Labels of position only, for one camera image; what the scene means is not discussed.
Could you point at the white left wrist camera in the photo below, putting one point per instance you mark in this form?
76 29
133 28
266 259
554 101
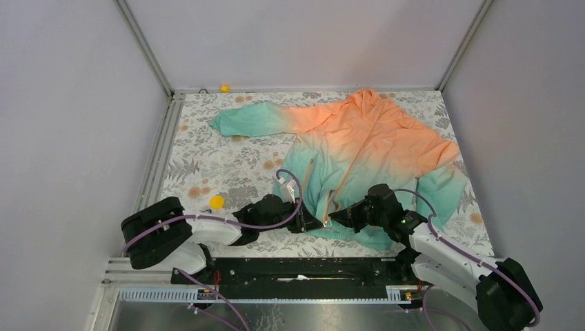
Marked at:
288 190

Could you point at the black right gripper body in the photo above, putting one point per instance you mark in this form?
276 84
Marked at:
365 214

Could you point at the floral patterned table mat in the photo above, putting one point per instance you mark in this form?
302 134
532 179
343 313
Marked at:
203 164

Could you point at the mint and orange zip jacket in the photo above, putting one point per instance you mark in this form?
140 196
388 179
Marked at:
345 147

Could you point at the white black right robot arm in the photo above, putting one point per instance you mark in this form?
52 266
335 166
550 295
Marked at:
499 290

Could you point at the yellow round disc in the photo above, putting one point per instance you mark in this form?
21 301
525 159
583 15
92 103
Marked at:
216 202

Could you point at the aluminium frame post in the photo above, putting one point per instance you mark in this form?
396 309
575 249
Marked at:
467 39
144 47

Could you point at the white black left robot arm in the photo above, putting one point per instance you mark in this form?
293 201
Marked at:
162 234

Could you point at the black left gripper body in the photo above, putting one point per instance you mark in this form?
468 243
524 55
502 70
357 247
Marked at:
293 224

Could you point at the aluminium frame post right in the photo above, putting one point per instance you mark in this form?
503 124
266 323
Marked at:
467 39

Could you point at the aluminium frame post left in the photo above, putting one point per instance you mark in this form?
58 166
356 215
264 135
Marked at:
144 47

